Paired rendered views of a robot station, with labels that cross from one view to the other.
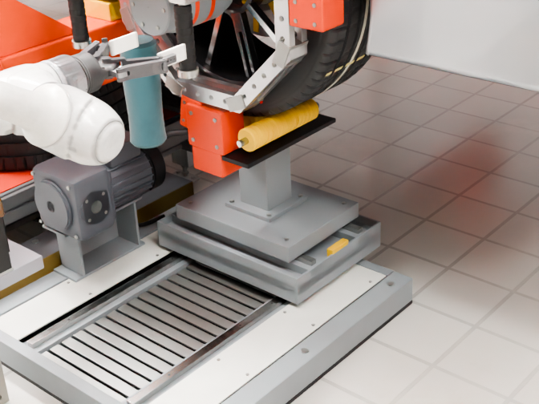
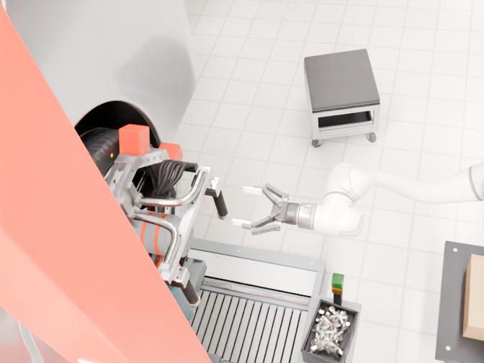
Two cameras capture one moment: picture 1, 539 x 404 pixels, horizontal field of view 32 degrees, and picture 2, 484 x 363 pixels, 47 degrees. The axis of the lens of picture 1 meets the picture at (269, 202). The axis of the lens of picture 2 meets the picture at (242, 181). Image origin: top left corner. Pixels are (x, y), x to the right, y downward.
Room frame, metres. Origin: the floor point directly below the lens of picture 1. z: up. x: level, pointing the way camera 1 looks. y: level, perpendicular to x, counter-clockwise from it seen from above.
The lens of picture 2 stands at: (2.01, 1.25, 2.40)
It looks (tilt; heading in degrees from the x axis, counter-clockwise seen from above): 53 degrees down; 255
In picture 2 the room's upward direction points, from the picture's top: 14 degrees counter-clockwise
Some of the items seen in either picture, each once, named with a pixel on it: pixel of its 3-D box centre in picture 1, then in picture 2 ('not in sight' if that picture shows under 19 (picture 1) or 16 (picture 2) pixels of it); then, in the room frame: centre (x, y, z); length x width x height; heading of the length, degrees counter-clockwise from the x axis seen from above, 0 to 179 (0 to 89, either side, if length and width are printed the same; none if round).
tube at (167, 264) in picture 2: not in sight; (146, 233); (2.07, 0.28, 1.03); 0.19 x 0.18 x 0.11; 138
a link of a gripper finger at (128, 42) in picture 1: (123, 43); (242, 223); (1.78, 0.27, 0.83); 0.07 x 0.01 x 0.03; 138
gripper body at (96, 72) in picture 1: (94, 70); (285, 212); (1.63, 0.31, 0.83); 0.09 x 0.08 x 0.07; 138
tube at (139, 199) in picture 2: not in sight; (168, 180); (1.94, 0.13, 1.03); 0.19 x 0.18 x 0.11; 138
